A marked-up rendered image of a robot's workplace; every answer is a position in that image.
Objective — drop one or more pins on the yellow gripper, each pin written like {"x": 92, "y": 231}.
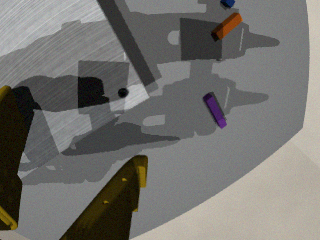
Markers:
{"x": 109, "y": 214}

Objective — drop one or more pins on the orange rectangular rod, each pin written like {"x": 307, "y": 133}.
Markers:
{"x": 227, "y": 25}

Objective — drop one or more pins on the small blue cube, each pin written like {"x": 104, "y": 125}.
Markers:
{"x": 227, "y": 3}

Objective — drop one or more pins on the purple rod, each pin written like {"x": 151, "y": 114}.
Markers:
{"x": 214, "y": 109}

